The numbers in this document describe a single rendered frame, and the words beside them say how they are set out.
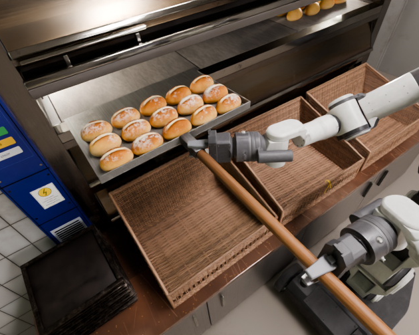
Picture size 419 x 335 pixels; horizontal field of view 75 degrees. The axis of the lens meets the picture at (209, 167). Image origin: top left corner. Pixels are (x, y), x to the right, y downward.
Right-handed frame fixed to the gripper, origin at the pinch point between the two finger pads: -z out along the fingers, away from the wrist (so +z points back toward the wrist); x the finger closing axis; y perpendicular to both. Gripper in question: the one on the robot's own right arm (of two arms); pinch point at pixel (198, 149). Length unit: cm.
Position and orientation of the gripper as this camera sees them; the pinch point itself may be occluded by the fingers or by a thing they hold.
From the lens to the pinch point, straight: 81.0
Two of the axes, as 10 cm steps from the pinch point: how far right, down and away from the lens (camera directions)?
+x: 0.5, 6.6, 7.5
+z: 10.0, -0.5, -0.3
